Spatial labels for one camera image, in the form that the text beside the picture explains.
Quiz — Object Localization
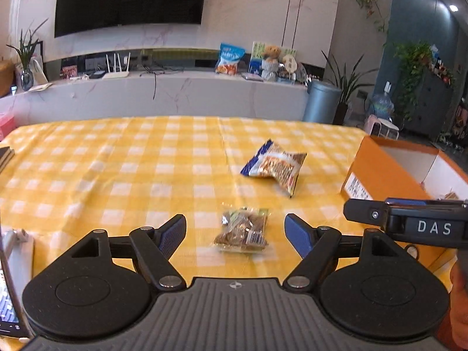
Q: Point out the person right hand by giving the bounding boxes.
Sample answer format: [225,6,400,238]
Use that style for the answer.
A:
[437,261,468,350]

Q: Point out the small brown nut packet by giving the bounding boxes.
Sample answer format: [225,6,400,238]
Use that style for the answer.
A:
[213,207,270,254]

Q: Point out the orange cardboard box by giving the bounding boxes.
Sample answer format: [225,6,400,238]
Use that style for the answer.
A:
[341,136,467,271]

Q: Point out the brown blue chip bag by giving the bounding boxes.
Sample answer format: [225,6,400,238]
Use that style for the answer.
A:
[240,139,307,197]

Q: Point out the white pink stool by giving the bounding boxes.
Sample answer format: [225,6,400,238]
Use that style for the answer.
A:
[363,114,399,140]

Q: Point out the yellow checkered tablecloth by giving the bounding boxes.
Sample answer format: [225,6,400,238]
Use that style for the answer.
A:
[0,115,458,351]

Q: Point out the water jug bottle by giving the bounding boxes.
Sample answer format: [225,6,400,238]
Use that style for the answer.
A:
[367,81,394,121]

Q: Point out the dark cabinet with plants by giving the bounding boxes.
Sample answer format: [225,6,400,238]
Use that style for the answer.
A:
[393,42,454,140]

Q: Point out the grey metal trash can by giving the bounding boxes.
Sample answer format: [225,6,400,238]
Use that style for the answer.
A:
[303,79,342,124]

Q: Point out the potted green plant right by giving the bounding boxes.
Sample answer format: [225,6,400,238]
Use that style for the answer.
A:
[322,52,379,125]

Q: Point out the white wifi router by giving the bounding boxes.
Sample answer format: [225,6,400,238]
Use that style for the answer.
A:
[102,52,131,79]

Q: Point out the laptop keyboard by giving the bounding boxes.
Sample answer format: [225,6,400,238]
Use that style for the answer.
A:
[1,230,30,339]

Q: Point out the blue snack bag on counter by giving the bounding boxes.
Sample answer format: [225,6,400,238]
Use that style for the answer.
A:
[215,43,245,75]

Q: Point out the potted plant glass vase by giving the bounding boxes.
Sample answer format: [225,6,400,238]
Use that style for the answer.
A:
[7,18,48,91]

